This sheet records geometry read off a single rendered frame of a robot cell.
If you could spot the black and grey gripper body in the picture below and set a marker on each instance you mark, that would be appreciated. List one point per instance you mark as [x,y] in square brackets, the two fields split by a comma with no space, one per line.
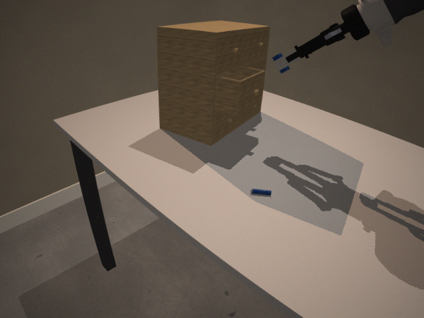
[353,23]

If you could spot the brown wooden chest of drawers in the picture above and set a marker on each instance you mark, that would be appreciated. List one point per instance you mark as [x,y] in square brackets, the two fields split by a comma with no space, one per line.
[187,60]

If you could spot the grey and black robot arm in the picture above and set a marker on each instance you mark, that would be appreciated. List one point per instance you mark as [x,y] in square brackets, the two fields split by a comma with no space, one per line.
[381,15]

